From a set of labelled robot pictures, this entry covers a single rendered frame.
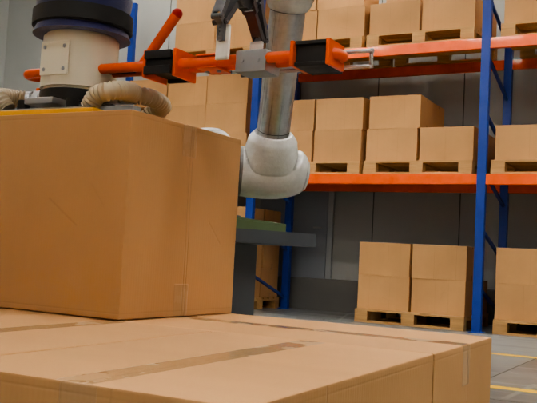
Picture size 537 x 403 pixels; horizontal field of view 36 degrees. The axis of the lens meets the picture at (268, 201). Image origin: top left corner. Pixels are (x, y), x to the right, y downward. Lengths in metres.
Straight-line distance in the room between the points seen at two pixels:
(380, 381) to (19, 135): 1.00
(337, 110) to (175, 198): 7.85
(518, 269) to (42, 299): 7.32
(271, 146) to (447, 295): 6.56
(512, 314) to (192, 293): 7.12
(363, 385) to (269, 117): 1.52
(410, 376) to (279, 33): 1.38
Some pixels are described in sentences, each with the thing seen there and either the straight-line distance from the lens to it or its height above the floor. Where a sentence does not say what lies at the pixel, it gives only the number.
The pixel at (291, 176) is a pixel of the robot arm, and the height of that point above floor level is 0.92.
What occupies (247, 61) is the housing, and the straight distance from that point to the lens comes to 1.69.
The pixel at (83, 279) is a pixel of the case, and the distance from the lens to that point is 1.66.
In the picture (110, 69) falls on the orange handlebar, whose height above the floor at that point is 1.07.
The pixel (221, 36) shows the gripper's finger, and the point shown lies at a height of 1.11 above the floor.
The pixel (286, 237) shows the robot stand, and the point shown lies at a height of 0.73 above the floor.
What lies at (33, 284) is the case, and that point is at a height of 0.60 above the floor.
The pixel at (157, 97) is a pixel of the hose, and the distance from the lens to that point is 1.88.
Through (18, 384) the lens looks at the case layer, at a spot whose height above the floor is 0.53.
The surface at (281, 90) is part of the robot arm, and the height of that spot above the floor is 1.15.
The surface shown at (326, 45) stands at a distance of 1.61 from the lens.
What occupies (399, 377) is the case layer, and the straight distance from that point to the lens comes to 1.18.
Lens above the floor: 0.68
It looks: 4 degrees up
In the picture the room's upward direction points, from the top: 3 degrees clockwise
